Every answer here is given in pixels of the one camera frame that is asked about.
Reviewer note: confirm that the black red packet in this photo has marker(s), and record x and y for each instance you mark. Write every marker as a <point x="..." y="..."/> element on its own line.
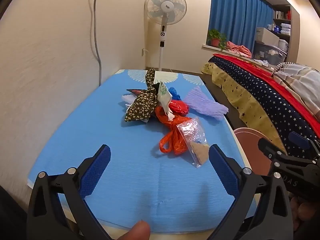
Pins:
<point x="135" y="91"/>

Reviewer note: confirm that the person's left hand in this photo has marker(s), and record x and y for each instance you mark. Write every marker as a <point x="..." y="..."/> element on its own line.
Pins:
<point x="137" y="231"/>

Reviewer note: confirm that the blue plastic bag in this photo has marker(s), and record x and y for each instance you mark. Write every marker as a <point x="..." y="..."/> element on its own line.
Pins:
<point x="174" y="92"/>

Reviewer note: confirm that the round brown stool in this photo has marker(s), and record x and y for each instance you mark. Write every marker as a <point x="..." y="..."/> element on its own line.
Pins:
<point x="247" y="150"/>

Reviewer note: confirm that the red plastic bag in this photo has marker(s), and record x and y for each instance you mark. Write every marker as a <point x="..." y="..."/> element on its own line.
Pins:
<point x="180" y="107"/>

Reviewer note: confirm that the red blanket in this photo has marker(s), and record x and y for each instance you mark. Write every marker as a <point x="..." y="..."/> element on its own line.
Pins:
<point x="287" y="90"/>

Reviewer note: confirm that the orange plastic bag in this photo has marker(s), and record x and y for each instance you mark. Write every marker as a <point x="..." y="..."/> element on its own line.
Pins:
<point x="175" y="140"/>

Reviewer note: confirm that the small white foam net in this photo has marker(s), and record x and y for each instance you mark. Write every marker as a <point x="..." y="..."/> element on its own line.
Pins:
<point x="126" y="98"/>

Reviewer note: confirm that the potted green plant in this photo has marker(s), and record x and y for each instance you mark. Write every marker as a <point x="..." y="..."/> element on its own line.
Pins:
<point x="215" y="41"/>

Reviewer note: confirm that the white standing fan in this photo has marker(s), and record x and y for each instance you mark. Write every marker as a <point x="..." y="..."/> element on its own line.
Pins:
<point x="162" y="37"/>

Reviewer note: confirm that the clear plastic storage box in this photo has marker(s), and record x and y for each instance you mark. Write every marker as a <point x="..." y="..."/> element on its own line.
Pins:
<point x="268" y="53"/>

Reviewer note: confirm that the grey striped cloth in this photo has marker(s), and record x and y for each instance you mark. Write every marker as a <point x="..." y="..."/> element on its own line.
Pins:
<point x="300" y="80"/>

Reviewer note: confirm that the white cardboard box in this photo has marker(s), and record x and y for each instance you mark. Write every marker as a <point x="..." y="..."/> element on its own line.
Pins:
<point x="267" y="36"/>

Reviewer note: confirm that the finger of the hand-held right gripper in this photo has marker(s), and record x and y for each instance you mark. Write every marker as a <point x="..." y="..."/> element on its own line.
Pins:
<point x="298" y="138"/>
<point x="277" y="158"/>

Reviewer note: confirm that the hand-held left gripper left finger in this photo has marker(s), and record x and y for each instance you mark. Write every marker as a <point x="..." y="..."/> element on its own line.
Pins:
<point x="96" y="172"/>

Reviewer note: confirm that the pink cloth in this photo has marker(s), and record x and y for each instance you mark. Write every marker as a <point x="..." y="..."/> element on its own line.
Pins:
<point x="237" y="48"/>

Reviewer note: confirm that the dark floral cloth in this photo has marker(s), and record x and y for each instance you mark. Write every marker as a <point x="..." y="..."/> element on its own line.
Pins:
<point x="142" y="102"/>

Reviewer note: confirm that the large pale purple foam net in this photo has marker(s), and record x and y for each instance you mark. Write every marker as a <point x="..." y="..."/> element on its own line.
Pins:
<point x="205" y="103"/>

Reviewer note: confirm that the clear zip bag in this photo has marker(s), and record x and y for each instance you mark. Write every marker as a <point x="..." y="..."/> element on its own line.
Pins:
<point x="192" y="132"/>

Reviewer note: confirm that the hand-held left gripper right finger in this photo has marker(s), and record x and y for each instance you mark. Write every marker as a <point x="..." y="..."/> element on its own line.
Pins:
<point x="223" y="172"/>

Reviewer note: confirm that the person's right hand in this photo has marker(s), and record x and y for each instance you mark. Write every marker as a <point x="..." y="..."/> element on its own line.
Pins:
<point x="305" y="212"/>

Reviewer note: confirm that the white green printed wrapper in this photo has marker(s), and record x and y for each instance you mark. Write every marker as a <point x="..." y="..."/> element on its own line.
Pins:
<point x="163" y="92"/>

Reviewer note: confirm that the blue curtain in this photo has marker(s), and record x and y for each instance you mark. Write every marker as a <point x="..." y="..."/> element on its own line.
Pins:
<point x="235" y="10"/>

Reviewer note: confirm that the dark bookshelf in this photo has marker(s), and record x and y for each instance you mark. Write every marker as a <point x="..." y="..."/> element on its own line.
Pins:
<point x="281" y="20"/>

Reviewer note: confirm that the star print quilt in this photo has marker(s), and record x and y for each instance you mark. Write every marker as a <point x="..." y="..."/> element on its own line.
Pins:
<point x="262" y="92"/>

